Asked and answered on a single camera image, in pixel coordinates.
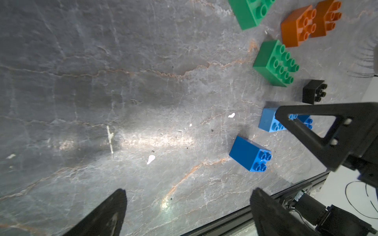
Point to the light blue long lego brick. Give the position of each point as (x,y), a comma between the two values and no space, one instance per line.
(269,123)

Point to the black square lego brick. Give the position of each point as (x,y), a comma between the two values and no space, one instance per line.
(314,91)

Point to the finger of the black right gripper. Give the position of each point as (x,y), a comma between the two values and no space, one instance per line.
(324,129)

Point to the dark blue lego brick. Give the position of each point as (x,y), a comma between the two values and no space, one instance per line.
(250,155)

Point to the dark green long lego brick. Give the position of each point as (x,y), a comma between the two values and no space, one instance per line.
(250,13)

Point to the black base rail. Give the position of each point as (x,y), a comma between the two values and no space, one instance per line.
(242,220)

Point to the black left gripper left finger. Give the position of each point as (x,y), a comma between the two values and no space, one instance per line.
(106,219)

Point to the orange lego brick left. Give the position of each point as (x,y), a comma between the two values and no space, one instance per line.
(298,26)

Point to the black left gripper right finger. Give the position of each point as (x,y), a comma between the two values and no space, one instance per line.
(271,219)

